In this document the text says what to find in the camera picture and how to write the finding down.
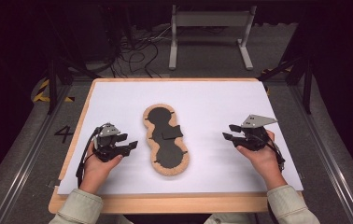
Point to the person's left hand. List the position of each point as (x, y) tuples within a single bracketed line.
[(95, 172)]

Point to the white metal stand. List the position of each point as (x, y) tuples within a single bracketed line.
[(210, 18)]

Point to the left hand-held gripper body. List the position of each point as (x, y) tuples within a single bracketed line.
[(104, 141)]

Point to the dark equipment cabinet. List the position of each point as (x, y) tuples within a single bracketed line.
[(93, 31)]

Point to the wooden table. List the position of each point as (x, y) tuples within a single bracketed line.
[(177, 203)]

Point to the person's right hand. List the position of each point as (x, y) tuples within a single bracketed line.
[(266, 165)]

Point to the black metal stand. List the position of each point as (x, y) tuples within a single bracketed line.
[(52, 84), (307, 90)]

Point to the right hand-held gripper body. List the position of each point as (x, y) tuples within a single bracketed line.
[(254, 137)]

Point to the white table sheet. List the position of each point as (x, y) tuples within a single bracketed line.
[(212, 99)]

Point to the tan plush pad black backing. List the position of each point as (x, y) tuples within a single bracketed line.
[(166, 155)]

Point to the aluminium floor rail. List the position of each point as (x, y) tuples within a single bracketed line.
[(25, 168), (327, 161)]

